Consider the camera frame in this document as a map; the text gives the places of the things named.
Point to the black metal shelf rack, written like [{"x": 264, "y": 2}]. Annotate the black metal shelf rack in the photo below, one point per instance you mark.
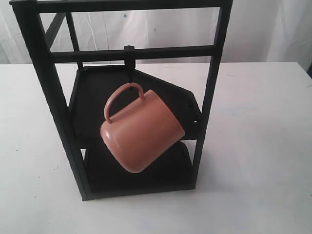
[{"x": 76, "y": 84}]

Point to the pink ceramic mug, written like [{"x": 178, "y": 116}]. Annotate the pink ceramic mug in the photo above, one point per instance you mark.
[{"x": 140, "y": 132}]

